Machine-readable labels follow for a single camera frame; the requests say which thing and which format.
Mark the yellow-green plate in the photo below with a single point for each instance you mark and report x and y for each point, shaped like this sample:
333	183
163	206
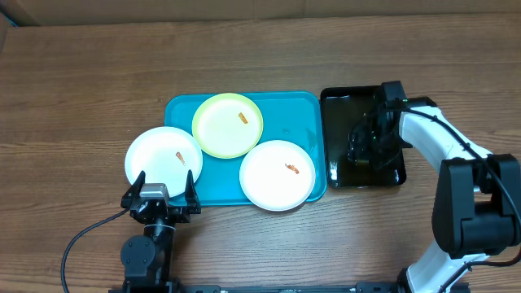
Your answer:
218	129

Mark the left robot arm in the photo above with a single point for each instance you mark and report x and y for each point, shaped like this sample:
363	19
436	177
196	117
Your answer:
147	257

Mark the black water tray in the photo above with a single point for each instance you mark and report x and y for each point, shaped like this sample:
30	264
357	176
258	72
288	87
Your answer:
341	108

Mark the orange food scrap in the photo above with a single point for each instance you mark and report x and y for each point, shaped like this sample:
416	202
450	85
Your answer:
293	168
180	157
243	118

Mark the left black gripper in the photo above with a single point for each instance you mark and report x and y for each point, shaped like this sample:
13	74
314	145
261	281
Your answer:
184	216

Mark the white plate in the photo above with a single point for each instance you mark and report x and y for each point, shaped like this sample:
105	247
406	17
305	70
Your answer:
269	184
154	152

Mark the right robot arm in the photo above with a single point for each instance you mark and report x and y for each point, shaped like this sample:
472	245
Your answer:
476	213

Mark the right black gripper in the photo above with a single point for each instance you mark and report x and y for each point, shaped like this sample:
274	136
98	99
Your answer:
365	152

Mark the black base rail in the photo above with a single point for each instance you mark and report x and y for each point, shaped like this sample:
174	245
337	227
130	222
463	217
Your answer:
361	287

